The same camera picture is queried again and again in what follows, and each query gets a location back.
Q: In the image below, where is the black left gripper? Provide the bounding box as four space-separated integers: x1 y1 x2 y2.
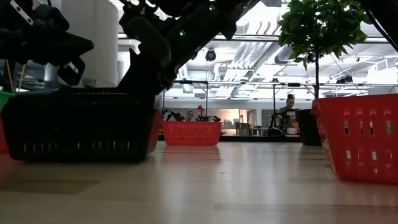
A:
0 0 95 87

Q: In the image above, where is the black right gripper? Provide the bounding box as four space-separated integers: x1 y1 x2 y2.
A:
117 0 261 95

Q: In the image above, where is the black plastic basket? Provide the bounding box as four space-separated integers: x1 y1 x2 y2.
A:
1 88 157 164

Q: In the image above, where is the white shade table lamp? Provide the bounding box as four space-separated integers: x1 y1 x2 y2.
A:
43 0 121 89

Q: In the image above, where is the black round ceiling fixture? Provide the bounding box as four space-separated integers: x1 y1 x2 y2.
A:
204 48 218 63

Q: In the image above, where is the green plastic basket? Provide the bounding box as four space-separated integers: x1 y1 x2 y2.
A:
0 90 16 114

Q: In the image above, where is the potted green tree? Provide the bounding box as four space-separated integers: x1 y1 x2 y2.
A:
277 0 373 147

